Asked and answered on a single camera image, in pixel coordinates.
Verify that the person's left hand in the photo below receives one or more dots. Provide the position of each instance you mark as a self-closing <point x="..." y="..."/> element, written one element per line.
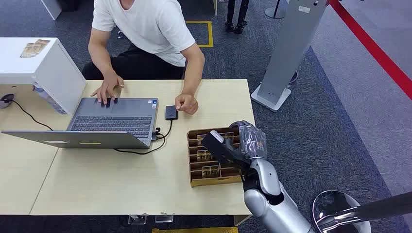
<point x="187" y="103"/>

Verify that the person's right forearm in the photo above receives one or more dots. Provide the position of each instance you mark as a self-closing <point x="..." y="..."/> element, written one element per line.
<point x="102" y="54"/>

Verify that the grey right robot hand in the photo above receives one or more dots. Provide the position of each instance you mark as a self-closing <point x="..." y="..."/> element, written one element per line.
<point x="254" y="141"/>

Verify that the standing person's legs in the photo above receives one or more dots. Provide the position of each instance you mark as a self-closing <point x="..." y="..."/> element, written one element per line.
<point x="237" y="16"/>

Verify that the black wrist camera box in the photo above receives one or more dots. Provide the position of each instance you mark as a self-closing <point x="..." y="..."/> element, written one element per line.
<point x="223" y="149"/>

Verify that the person's right hand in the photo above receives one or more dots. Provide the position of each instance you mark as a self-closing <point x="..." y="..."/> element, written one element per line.
<point x="108" y="87"/>

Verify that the brown cardboard card holder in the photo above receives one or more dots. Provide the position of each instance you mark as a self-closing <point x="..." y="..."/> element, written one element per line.
<point x="206" y="159"/>

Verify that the grey round stand base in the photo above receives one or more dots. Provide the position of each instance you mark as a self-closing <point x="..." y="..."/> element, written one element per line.
<point x="276" y="12"/>

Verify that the yellow gold strip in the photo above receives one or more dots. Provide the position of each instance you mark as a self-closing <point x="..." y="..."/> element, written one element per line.
<point x="196" y="230"/>

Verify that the dark stanchion pole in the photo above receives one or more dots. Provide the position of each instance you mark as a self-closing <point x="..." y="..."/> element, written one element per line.
<point x="379" y="209"/>

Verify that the person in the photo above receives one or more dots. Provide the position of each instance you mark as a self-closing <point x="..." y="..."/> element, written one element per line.
<point x="151" y="29"/>

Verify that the metal desk bracket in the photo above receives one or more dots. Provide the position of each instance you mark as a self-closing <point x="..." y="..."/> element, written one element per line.
<point x="164" y="219"/>
<point x="137" y="220"/>

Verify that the clear plastic packet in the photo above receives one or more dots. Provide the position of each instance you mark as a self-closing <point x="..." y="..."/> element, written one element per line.
<point x="48" y="99"/>

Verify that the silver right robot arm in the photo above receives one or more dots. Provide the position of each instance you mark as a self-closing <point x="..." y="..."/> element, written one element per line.
<point x="270" y="196"/>

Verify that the white box cabinet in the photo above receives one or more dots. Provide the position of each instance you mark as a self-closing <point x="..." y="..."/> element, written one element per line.
<point x="48" y="69"/>

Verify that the white furniture corner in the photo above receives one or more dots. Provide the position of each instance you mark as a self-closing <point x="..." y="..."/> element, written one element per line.
<point x="51" y="7"/>

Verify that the chrome stanchion base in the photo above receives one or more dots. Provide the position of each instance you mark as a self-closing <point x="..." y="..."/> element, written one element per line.
<point x="328" y="209"/>

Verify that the grey laptop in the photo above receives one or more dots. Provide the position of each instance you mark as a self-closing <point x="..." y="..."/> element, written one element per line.
<point x="112" y="123"/>

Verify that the black round device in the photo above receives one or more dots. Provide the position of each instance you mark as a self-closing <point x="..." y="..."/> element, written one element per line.
<point x="6" y="100"/>

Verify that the grey kiosk stand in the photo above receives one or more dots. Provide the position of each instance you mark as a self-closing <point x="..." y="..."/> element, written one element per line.
<point x="288" y="54"/>

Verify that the gold cards on cabinet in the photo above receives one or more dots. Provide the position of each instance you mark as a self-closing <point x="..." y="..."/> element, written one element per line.
<point x="33" y="49"/>

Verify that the black card reader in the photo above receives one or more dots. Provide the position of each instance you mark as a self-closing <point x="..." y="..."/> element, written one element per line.
<point x="171" y="112"/>

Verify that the person's left forearm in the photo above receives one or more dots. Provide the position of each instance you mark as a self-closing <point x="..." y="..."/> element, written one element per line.
<point x="193" y="69"/>

